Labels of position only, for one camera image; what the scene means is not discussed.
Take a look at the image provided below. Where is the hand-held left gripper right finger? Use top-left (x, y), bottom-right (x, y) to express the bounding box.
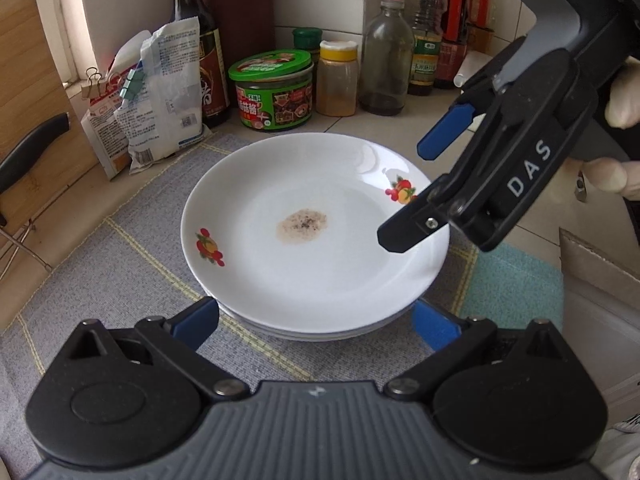
top-left (384, 299), bottom-right (573, 401)

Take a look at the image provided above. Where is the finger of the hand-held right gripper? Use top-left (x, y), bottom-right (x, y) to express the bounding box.
top-left (376, 175), bottom-right (466, 254)
top-left (416, 40), bottom-right (566, 161)

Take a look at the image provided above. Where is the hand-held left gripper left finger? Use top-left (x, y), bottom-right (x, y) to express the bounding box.
top-left (67, 296), bottom-right (251, 402)

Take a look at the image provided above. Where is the person's right hand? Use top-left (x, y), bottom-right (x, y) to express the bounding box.
top-left (582, 57), bottom-right (640, 196)

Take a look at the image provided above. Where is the white plastic box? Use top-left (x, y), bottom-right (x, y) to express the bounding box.
top-left (454, 54), bottom-right (493, 92)

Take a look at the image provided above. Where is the teal printed towel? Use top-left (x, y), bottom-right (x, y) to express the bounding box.
top-left (457, 242), bottom-right (568, 333)

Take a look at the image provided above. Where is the red capped glass bottle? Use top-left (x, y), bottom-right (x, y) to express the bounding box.
top-left (359, 0), bottom-right (416, 116)

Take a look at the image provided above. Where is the grey woven table mat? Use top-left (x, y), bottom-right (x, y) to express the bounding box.
top-left (0, 132), bottom-right (480, 480)

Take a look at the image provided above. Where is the yellow lidded spice jar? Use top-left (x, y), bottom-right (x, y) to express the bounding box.
top-left (316, 40), bottom-right (360, 117)

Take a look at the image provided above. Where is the green capped bottle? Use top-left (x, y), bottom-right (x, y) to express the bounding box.
top-left (292, 27), bottom-right (322, 66)

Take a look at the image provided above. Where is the green lidded sauce jar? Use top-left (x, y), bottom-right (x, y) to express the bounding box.
top-left (228, 50), bottom-right (316, 132)

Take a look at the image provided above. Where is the red white food bag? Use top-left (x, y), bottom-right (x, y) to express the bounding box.
top-left (81, 67), bottom-right (151, 182)

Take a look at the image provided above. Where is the white blue food bag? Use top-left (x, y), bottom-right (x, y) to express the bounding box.
top-left (112, 16), bottom-right (213, 176)

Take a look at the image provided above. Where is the person's off-white clothing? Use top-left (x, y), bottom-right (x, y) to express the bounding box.
top-left (597, 410), bottom-right (640, 480)

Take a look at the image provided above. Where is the dark soy sauce bottle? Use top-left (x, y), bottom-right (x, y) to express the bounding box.
top-left (169, 0), bottom-right (232, 129)

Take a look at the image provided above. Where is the metal binder clip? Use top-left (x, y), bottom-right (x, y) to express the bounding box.
top-left (82, 67), bottom-right (103, 101)

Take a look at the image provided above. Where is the wooden cutting board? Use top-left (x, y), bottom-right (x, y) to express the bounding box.
top-left (0, 0), bottom-right (98, 256)

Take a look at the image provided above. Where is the metal wire rack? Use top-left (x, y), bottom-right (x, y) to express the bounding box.
top-left (0, 217), bottom-right (53, 273)

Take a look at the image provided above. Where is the black handled cleaver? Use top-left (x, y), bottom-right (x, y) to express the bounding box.
top-left (0, 112), bottom-right (71, 196)

